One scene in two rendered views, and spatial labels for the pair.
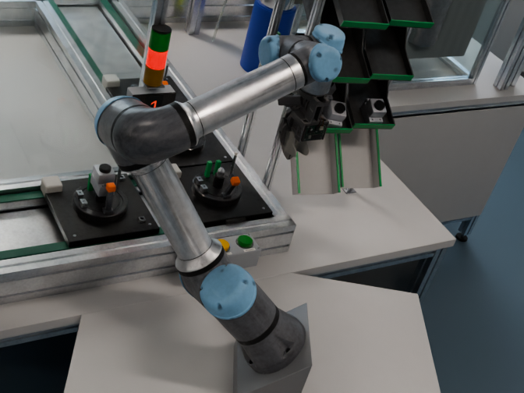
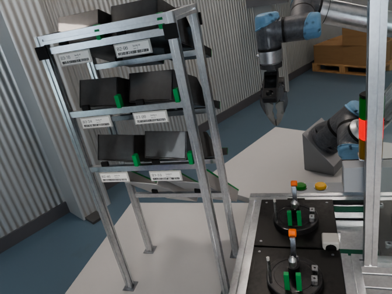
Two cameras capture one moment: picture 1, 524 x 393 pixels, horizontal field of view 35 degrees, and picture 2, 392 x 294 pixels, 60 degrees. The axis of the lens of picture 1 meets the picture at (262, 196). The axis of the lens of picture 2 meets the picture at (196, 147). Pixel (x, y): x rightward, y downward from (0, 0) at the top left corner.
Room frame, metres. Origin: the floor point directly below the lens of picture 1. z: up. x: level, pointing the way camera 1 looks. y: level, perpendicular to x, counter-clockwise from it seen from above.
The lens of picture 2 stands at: (2.57, 0.73, 1.69)
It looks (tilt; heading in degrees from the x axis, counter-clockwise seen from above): 24 degrees down; 238
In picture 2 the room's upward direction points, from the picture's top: 12 degrees counter-clockwise
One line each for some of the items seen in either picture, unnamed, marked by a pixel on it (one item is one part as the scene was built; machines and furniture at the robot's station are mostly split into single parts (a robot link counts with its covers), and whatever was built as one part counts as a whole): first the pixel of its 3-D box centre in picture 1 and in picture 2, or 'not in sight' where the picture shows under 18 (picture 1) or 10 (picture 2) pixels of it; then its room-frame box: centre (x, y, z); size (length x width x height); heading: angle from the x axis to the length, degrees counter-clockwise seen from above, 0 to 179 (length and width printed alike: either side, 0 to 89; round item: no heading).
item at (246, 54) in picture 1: (267, 36); not in sight; (2.89, 0.15, 0.99); 0.16 x 0.16 x 0.27
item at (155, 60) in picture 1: (157, 56); (370, 127); (1.87, 0.35, 1.33); 0.05 x 0.05 x 0.05
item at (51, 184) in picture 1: (51, 186); not in sight; (1.70, 0.54, 0.97); 0.05 x 0.05 x 0.04; 38
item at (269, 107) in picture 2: (301, 146); (270, 111); (1.76, -0.06, 1.27); 0.06 x 0.03 x 0.09; 38
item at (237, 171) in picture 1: (219, 178); (294, 210); (1.89, 0.13, 1.01); 0.24 x 0.24 x 0.13; 38
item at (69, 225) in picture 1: (99, 207); not in sight; (1.69, 0.40, 0.96); 0.24 x 0.24 x 0.02; 38
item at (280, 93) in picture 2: (308, 112); (272, 80); (1.74, -0.05, 1.37); 0.09 x 0.08 x 0.12; 38
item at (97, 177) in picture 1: (102, 175); not in sight; (1.69, 0.40, 1.06); 0.08 x 0.04 x 0.07; 38
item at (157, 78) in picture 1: (154, 73); (370, 147); (1.87, 0.35, 1.28); 0.05 x 0.05 x 0.05
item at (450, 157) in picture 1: (369, 141); not in sight; (3.33, -0.40, 0.43); 1.11 x 0.68 x 0.86; 128
